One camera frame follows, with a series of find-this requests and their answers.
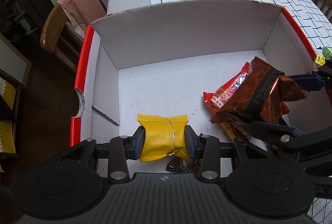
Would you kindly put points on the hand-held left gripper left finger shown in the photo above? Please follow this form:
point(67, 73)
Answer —
point(139, 142)

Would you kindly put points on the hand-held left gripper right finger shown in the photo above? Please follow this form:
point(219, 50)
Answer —
point(189, 142)

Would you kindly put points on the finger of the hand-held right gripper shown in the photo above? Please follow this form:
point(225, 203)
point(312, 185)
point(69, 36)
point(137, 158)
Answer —
point(269, 130)
point(311, 82)

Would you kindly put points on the yellow snack packet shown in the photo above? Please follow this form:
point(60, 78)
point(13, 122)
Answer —
point(160, 135)

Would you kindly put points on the small yellow printed packet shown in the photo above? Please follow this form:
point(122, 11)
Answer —
point(320, 59)

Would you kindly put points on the black triangular snack packet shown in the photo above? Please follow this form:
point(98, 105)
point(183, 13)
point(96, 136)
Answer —
point(179, 165)

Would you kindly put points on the brown foil snack packet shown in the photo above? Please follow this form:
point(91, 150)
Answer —
point(262, 94)

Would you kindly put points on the large red snack packet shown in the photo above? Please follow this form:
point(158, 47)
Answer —
point(223, 95)

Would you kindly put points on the red cardboard box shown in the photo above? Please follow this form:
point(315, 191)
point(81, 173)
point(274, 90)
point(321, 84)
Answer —
point(181, 31)

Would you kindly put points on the small green packet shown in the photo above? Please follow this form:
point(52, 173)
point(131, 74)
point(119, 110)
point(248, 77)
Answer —
point(327, 51)

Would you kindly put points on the yellow cushioned chair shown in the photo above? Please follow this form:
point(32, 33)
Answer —
point(7, 141)

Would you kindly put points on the white panel cabinet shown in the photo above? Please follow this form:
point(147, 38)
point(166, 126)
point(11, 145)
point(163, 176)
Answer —
point(15, 65)

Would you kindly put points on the pink cloth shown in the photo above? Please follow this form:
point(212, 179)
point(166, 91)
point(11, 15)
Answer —
point(80, 3)

